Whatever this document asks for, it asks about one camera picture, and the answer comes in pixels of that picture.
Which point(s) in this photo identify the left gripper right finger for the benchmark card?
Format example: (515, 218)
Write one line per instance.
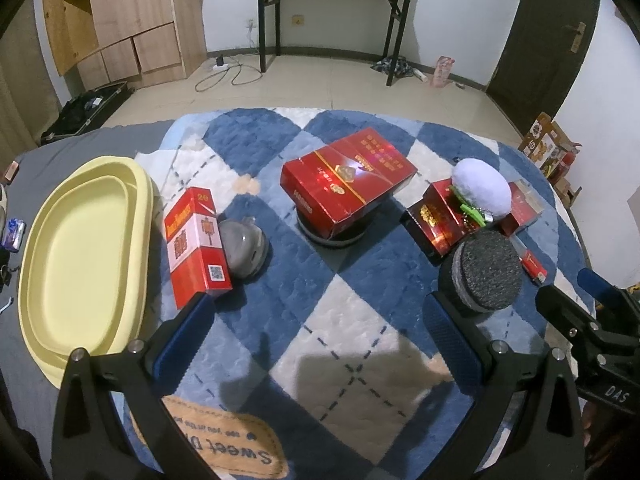
(465, 366)

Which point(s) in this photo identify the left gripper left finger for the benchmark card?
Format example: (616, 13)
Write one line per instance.
(176, 342)

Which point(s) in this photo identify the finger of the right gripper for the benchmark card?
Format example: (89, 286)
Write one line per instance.
(595, 286)
(562, 312)

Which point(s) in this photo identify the black glitter round puck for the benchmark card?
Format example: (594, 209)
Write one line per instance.
(482, 275)

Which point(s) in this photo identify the red white cigarette pack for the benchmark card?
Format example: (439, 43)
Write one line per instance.
(196, 258)

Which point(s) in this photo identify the white plush burger keychain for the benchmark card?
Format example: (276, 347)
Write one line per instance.
(484, 194)

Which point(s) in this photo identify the dark red gift box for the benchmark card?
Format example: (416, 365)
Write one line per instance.
(438, 221)

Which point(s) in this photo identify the large red cigarette carton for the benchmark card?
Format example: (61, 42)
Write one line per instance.
(341, 182)

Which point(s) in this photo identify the small red cigarette pack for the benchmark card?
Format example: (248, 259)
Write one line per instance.
(531, 265)

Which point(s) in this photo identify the red box behind burger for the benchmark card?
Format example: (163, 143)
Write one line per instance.
(526, 208)

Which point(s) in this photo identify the grey round container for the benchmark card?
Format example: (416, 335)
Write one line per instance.
(245, 246)

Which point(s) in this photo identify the yellow oval plastic tray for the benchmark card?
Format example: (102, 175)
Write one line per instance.
(85, 264)

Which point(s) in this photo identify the black round puck under carton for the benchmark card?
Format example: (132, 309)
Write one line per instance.
(348, 237)

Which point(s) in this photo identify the blue white checkered rug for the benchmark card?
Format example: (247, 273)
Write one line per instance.
(320, 367)

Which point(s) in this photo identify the blue snack packet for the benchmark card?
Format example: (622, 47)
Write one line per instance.
(13, 235)

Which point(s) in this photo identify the small brown box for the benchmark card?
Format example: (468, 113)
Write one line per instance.
(10, 173)

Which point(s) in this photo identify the pink bag on floor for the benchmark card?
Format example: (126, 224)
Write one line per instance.
(442, 71)

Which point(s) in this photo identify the black open suitcase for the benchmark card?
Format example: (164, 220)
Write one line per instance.
(87, 112)

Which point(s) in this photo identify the dark brown door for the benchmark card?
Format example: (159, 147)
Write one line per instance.
(543, 55)

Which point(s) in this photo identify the wooden cabinet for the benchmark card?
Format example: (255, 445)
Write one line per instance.
(143, 42)

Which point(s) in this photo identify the cardboard boxes by wall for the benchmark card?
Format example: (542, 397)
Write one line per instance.
(549, 148)

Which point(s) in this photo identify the white power strip with cable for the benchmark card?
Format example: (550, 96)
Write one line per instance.
(231, 69)

